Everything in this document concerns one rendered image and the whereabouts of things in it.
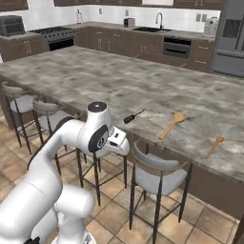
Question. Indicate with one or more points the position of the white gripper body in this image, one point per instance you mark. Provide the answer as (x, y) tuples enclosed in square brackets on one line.
[(120, 148)]

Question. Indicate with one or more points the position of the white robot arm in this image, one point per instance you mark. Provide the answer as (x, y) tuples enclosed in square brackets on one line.
[(41, 190)]

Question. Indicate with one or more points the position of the grey cushioned bar stool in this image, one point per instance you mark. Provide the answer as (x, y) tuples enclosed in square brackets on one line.
[(158, 181), (95, 178), (47, 109), (22, 103)]

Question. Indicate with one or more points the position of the large wooden spoon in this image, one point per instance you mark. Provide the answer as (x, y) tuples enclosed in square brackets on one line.
[(178, 118)]

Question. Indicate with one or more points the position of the small wooden spoon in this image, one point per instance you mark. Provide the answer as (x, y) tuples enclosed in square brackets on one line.
[(218, 140)]

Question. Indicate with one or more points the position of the brown lower cupboard run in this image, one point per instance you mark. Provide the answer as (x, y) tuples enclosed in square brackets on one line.
[(19, 47), (127, 43)]

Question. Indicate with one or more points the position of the brown cupboard run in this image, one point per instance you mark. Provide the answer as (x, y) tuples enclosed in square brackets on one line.
[(198, 4), (127, 43), (12, 4), (19, 47), (95, 2)]

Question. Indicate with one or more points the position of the dark sink basin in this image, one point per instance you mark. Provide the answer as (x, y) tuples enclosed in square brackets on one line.
[(149, 29)]

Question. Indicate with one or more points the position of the steel toaster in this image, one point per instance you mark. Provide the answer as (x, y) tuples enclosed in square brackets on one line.
[(129, 22)]

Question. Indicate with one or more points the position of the steel range with hob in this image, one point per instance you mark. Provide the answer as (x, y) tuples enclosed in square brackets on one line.
[(55, 35)]

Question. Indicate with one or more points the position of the steel sink tap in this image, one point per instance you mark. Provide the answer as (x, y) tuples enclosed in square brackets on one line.
[(159, 19)]

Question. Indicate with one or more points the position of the clear glass jug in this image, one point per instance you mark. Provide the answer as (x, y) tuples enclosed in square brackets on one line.
[(78, 16)]

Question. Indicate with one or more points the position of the brown upper cupboard run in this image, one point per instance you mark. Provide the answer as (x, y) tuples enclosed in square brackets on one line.
[(95, 2), (12, 4), (198, 4)]

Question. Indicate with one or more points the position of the white countertop appliance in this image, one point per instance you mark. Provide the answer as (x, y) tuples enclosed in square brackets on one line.
[(210, 27)]

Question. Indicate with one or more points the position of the grey steel fridge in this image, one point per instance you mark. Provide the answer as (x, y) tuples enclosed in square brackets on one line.
[(229, 38)]

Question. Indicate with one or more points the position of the grey microwave oven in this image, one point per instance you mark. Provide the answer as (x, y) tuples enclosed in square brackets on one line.
[(11, 25)]

